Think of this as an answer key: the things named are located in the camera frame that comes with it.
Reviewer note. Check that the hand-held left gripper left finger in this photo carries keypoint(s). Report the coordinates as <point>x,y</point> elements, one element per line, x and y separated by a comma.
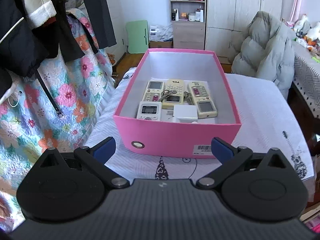
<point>106,148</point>

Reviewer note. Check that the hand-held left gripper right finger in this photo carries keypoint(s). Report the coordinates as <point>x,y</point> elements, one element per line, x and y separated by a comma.
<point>220,150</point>

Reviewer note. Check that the cream remote with large screen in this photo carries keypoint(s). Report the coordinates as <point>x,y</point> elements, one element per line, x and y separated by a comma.
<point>153,86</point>
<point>206,107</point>

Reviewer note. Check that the white power adapter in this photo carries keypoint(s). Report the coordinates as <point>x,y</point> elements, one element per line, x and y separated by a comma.
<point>185,111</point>

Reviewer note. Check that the small white remote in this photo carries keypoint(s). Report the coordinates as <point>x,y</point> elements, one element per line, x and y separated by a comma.
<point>148,111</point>

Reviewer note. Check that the pink cardboard box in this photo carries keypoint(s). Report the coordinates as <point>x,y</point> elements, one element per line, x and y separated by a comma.
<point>162,135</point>

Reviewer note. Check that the small white box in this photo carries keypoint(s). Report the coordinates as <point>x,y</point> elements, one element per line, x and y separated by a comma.
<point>167,115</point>

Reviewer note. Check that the bunch of keys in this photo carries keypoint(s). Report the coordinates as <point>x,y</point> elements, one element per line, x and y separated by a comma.
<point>167,93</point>

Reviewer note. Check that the yellowed remote with round button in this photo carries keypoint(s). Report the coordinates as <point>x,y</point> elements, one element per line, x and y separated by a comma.
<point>175,83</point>

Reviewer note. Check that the white printed bedsheet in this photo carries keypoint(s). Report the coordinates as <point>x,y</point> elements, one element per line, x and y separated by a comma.
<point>262,120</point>

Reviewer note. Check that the floral quilt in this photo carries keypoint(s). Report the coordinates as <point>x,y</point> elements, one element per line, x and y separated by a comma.
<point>62,92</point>

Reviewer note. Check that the black belt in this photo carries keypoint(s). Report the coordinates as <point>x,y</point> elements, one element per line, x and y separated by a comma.
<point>47,92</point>

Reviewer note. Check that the orange printed bag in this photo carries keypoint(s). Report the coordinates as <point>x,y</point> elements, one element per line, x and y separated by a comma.
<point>112,60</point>

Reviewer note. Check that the grey puffer jacket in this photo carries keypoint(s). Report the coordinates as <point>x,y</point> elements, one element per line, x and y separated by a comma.
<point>262,50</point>

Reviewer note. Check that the grey patterned tablecloth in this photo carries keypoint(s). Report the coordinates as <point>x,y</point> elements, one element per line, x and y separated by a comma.
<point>307,80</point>

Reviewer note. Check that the green folding table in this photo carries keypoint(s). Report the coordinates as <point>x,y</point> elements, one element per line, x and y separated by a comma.
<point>137,36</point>

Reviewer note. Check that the small cardboard box with label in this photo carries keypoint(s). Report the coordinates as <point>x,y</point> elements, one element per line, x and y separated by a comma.
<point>160,44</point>

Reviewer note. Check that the wooden shelf unit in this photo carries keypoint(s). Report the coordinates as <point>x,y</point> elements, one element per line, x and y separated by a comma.
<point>188,33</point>

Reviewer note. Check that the white and blue tissue packs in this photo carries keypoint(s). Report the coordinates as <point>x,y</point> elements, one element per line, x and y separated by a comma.
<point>157,31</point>

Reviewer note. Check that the dark grey garment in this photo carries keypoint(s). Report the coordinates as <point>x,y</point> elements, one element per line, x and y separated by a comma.
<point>102,17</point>

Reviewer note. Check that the light wooden wardrobe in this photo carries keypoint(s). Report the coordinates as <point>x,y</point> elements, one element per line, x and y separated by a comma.
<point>225,17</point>

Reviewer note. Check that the white jar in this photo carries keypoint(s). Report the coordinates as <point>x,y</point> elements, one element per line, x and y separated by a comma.
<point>191,17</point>

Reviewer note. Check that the white bottle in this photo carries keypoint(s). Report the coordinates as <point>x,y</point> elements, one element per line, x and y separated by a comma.
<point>199,15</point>

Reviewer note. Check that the dark red garment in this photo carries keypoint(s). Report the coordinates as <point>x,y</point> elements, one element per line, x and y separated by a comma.
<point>51,22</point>

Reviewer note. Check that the black coat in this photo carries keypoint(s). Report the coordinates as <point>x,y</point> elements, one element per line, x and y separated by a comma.
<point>15,42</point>

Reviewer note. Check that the black bottle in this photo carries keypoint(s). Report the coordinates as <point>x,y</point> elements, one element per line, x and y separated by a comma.
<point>174,15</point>

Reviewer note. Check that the white fleece coat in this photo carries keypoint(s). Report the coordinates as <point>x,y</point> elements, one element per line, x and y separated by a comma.
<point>40,12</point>

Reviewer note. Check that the pink towel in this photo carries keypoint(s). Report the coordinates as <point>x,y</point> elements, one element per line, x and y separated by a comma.
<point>295,5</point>

